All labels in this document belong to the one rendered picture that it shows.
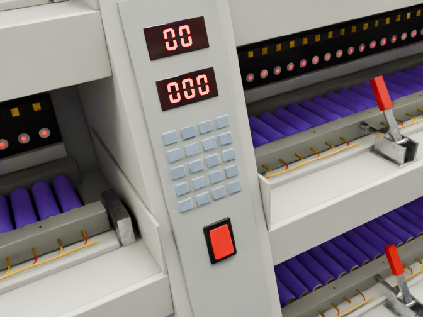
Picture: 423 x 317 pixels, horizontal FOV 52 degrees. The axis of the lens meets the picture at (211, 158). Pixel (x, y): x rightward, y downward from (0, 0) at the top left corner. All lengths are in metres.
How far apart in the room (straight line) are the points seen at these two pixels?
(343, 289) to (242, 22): 0.36
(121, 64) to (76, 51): 0.03
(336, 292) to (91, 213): 0.32
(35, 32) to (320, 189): 0.29
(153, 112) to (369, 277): 0.38
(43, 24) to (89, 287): 0.19
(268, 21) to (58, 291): 0.27
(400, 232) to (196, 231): 0.39
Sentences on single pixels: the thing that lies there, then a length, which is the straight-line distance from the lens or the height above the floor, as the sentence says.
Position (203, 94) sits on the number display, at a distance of 0.32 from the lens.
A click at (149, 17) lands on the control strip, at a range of 0.31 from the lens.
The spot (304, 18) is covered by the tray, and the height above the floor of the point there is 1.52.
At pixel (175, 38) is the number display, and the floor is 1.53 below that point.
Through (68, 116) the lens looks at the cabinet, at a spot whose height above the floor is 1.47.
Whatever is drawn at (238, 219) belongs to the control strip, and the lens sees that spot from 0.36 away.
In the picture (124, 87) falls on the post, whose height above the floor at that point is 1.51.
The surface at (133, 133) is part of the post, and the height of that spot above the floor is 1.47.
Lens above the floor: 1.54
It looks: 17 degrees down
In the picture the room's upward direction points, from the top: 12 degrees counter-clockwise
